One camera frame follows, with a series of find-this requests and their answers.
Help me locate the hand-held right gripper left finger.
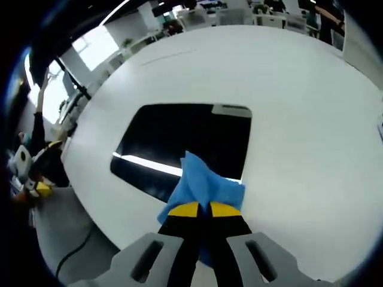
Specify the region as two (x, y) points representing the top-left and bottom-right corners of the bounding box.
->
(110, 200), (201, 287)

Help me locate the white office chair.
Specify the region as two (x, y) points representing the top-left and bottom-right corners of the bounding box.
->
(215, 8), (254, 26)
(178, 10), (210, 30)

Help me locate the white side desk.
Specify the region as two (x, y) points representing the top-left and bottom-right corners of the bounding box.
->
(119, 31), (168, 57)

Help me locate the black tripod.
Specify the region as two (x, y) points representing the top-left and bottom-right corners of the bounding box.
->
(54, 57), (92, 101)

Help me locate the white partition board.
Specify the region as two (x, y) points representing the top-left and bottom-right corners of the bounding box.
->
(342, 10), (383, 78)

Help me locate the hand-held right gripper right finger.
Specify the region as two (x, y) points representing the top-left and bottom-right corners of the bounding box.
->
(208, 201), (330, 287)

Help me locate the blue cleaning cloth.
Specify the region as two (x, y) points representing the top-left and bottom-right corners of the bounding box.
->
(157, 150), (247, 267)

